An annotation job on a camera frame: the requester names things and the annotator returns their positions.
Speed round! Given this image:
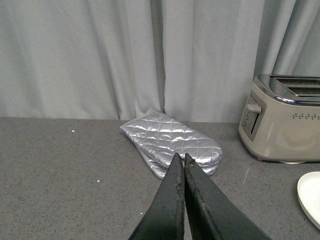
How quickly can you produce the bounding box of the grey curtain backdrop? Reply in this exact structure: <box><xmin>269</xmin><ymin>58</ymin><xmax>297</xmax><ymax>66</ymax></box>
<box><xmin>0</xmin><ymin>0</ymin><xmax>320</xmax><ymax>123</ymax></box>

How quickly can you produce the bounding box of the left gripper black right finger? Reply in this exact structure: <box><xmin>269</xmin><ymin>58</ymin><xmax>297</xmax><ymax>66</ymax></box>
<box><xmin>184</xmin><ymin>154</ymin><xmax>270</xmax><ymax>240</ymax></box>

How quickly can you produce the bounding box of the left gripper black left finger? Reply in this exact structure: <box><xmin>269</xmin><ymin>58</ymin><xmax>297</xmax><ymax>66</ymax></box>
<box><xmin>129</xmin><ymin>153</ymin><xmax>185</xmax><ymax>240</ymax></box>

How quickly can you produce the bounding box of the white round plate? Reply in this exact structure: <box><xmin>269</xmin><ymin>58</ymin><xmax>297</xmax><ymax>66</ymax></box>
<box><xmin>297</xmin><ymin>171</ymin><xmax>320</xmax><ymax>229</ymax></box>

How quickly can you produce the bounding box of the silver quilted oven mitt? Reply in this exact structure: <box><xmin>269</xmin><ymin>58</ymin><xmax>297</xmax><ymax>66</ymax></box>
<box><xmin>120</xmin><ymin>111</ymin><xmax>223</xmax><ymax>169</ymax></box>
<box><xmin>139</xmin><ymin>150</ymin><xmax>219</xmax><ymax>180</ymax></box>

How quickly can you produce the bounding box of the upper silver quilted oven mitt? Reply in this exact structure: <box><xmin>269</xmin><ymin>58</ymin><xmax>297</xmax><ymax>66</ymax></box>
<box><xmin>120</xmin><ymin>111</ymin><xmax>223</xmax><ymax>169</ymax></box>

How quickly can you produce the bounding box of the beige and chrome toaster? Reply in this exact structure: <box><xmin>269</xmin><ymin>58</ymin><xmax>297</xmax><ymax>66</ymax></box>
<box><xmin>238</xmin><ymin>74</ymin><xmax>320</xmax><ymax>164</ymax></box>

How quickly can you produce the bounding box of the lower silver quilted oven mitt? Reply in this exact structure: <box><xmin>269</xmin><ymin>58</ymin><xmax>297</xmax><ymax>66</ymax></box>
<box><xmin>139</xmin><ymin>150</ymin><xmax>219</xmax><ymax>180</ymax></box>

